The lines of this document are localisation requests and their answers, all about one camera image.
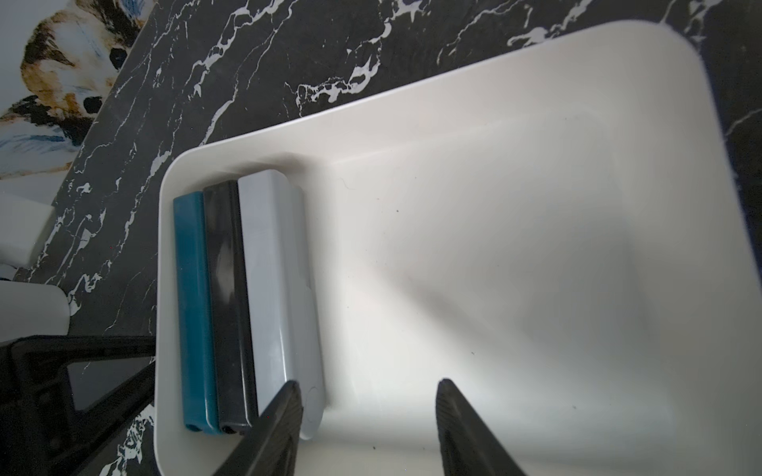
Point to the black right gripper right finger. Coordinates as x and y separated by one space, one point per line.
467 445

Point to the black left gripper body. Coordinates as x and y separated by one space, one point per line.
28 309

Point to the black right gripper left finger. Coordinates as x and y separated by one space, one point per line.
270 447

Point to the black pruning pliers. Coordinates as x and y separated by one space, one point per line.
231 326

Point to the light grey pruning pliers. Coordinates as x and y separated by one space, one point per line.
282 303

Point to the white plastic storage box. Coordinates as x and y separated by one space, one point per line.
556 230

